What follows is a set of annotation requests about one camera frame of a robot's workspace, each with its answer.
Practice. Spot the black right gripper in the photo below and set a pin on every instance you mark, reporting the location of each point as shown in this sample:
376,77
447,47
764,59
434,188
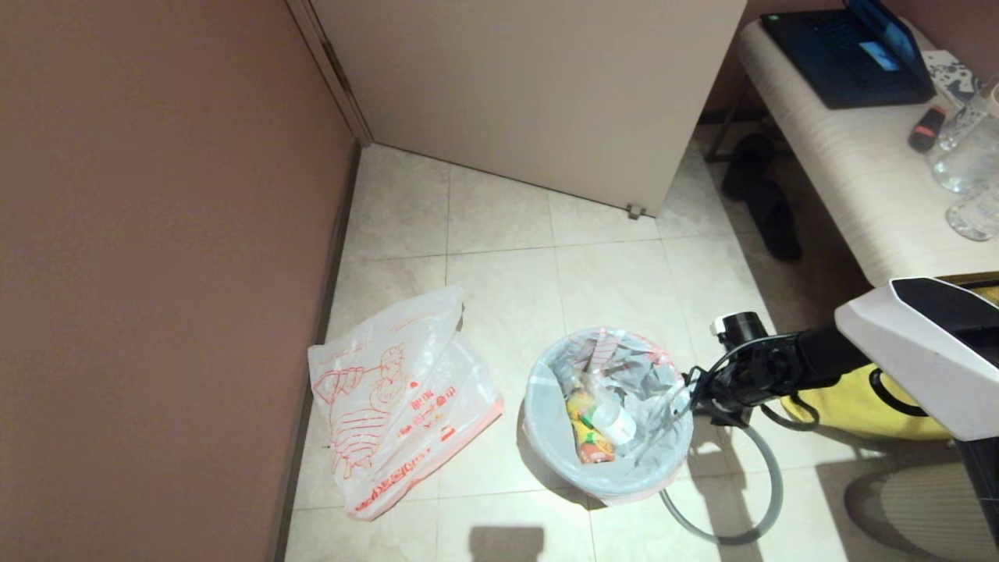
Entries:
737,386

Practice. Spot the spare white plastic bag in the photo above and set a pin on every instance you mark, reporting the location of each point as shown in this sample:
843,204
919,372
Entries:
546,414

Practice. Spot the black round trash bin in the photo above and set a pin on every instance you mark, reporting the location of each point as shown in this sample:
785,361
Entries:
550,460

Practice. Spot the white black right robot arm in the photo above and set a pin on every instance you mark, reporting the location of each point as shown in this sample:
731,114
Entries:
913,351

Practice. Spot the white red-printed plastic bag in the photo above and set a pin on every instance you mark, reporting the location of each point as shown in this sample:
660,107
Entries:
390,406

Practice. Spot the clear plastic water bottle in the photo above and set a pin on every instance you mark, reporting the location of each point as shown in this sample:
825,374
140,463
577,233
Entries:
617,426

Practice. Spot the orange yellow snack wrapper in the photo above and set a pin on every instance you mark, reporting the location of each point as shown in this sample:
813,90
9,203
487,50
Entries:
593,450

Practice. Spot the black slipper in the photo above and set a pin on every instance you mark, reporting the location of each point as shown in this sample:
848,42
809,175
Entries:
776,222
748,164

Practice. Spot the small metal door stopper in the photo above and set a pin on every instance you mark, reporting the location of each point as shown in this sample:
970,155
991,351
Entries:
635,212

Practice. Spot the beige striped stool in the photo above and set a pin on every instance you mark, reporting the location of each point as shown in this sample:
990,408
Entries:
913,515

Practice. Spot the cream striped bench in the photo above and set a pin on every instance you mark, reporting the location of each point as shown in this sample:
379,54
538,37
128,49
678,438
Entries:
851,172

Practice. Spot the clear glass cup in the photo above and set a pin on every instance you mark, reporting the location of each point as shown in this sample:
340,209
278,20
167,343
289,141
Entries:
974,217
966,165

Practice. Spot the black orange handheld device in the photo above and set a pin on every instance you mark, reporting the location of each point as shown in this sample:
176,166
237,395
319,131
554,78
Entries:
926,129

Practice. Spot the beige door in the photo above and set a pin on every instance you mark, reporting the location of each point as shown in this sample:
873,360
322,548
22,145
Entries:
531,94

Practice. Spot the dark blue laptop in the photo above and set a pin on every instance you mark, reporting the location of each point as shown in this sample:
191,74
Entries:
843,55

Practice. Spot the clear ribbed glass bottle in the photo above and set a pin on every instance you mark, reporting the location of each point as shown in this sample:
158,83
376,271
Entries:
968,113

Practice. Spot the white black patterned card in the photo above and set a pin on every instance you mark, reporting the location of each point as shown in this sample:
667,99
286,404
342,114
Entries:
951,76

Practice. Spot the beige door frame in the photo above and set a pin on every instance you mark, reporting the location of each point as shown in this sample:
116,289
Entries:
328,62

